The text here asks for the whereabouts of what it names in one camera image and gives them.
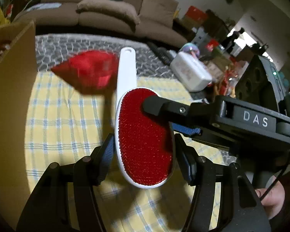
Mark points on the white tissue box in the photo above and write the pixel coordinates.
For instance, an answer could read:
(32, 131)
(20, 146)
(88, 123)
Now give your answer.
(191, 72)

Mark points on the red gift bag pile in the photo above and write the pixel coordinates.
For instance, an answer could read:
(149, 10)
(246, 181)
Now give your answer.
(90, 72)

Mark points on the cardboard box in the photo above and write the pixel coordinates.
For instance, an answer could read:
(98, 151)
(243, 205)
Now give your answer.
(18, 70)

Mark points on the black remote control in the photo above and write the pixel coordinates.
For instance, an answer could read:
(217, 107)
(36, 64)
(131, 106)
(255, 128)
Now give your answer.
(161, 53)

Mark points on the white red lint brush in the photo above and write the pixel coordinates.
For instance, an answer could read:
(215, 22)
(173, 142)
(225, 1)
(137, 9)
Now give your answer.
(144, 146)

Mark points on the yellow plaid cloth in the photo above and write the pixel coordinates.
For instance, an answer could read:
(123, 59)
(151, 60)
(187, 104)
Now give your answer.
(63, 126)

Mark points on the brown sofa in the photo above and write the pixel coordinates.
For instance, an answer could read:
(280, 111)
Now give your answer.
(149, 19)

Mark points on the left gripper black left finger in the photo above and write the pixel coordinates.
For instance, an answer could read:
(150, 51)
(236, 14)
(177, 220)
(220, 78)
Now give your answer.
(47, 207)

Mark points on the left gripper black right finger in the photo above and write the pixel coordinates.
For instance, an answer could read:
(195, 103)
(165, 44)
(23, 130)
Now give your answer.
(240, 208)

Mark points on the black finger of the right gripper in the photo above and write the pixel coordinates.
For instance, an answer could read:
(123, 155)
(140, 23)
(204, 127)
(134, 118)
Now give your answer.
(166, 108)
(185, 130)

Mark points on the beige cushion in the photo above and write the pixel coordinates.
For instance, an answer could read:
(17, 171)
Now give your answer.
(118, 9)

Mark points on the person's right hand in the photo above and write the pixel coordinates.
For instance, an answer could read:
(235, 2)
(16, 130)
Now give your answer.
(274, 200)

